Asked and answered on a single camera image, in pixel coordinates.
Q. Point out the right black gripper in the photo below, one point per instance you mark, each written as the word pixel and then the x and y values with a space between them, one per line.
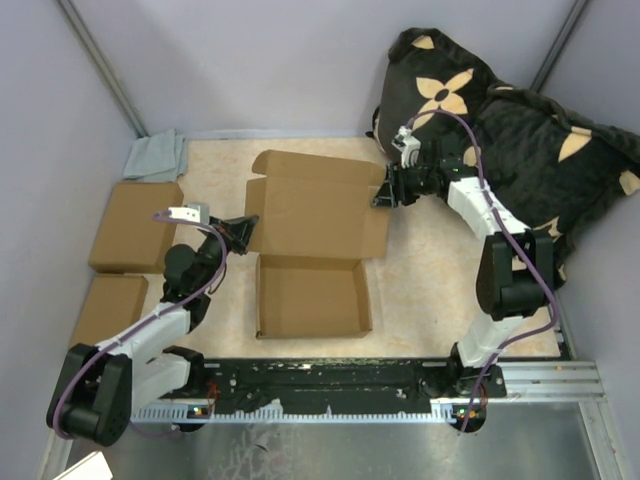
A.
pixel 399 177

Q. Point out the upper folded cardboard box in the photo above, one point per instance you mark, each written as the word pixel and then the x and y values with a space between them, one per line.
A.
pixel 129 240

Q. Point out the brown cardboard box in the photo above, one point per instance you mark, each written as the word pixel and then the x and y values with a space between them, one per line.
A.
pixel 316 229

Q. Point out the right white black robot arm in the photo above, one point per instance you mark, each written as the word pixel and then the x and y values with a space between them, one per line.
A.
pixel 515 271

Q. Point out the aluminium frame rail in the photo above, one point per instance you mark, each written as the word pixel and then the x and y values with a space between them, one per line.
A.
pixel 511 382

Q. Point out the white object at bottom corner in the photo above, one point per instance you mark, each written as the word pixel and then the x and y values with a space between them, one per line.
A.
pixel 92 467

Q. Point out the grey folded cloth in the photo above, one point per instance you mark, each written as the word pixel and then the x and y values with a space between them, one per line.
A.
pixel 160 158

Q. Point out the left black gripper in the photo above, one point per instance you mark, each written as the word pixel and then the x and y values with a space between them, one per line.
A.
pixel 235 232

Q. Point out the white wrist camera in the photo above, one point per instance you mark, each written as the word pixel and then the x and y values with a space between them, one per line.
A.
pixel 193 212
pixel 408 146

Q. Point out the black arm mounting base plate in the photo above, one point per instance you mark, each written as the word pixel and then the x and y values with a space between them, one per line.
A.
pixel 340 385

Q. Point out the black floral plush cushion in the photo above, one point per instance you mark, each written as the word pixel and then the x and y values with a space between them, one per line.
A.
pixel 553 168

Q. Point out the folded cardboard box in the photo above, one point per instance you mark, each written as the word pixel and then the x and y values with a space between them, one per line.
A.
pixel 114 303
pixel 129 240

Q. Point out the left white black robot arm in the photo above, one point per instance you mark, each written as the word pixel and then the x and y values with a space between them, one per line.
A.
pixel 100 386

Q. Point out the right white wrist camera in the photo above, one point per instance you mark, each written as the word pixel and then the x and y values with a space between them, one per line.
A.
pixel 408 146

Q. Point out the lower folded cardboard box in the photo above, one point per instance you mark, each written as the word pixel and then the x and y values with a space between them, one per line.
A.
pixel 114 303

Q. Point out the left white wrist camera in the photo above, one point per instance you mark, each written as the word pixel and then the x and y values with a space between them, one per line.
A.
pixel 193 212

